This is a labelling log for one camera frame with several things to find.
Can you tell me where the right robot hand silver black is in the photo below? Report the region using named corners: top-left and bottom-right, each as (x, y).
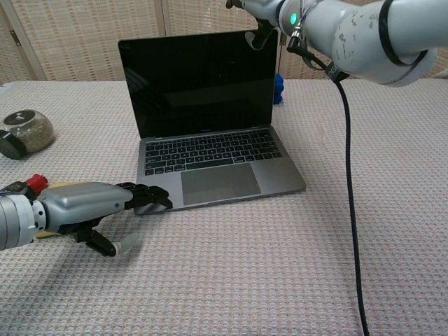
top-left (225, 0), bottom-right (281, 50)

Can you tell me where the silver grey laptop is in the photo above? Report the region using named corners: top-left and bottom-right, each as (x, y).
top-left (118, 29), bottom-right (308, 215)

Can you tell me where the glass jar with black lid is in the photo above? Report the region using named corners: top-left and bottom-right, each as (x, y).
top-left (0, 108), bottom-right (57, 161)

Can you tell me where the yellow sponge green backing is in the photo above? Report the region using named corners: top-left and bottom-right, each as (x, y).
top-left (34, 179), bottom-right (92, 239)

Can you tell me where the black bottle with red cap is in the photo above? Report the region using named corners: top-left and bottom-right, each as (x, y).
top-left (0, 174), bottom-right (49, 197)

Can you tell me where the blue building block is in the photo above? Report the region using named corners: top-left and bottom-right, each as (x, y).
top-left (274, 72), bottom-right (285, 105)

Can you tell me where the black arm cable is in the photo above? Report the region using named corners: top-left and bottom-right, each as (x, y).
top-left (286, 27), bottom-right (371, 336)

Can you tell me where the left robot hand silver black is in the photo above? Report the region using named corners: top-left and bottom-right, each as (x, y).
top-left (36, 181), bottom-right (174, 258)

